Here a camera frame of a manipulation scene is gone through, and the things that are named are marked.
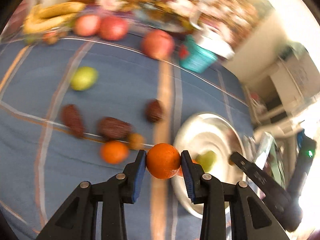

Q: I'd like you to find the green jujube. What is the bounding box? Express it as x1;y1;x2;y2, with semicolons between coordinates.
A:
70;66;99;91
195;151;217;173

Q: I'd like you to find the orange mandarin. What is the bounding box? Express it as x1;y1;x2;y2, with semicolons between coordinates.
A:
100;140;130;165
146;143;181;179

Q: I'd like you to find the dried red date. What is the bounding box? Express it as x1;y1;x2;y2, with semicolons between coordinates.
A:
60;104;85;138
145;99;164;123
97;116;132;140

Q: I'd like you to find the smartphone on stand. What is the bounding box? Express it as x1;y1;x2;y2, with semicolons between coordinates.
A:
254;132;286;188

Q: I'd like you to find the round steel plate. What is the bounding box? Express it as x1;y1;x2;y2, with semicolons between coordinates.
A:
171;112;248;219

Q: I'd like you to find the blue plaid tablecloth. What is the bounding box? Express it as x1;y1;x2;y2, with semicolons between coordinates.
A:
1;34;253;239

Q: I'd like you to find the white shelf unit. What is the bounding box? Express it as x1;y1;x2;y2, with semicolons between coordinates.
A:
243;42;319;126

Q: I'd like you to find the teal plastic box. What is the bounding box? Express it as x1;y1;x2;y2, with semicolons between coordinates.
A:
178;35;218;73

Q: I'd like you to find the red apple right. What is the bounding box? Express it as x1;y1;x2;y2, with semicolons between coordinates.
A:
140;29;175;60

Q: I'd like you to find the red apple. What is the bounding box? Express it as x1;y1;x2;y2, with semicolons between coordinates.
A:
73;15;101;37
98;16;129;41
140;29;175;60

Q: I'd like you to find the red apple left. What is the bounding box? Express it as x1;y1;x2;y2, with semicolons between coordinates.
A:
73;15;101;37

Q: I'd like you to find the red apple middle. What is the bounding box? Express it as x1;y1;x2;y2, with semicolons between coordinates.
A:
98;16;129;41

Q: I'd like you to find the yellow banana bunch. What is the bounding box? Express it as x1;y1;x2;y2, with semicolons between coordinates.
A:
22;2;86;35

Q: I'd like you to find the flower painting canvas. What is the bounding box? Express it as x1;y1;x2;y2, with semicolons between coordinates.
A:
72;0;272;49

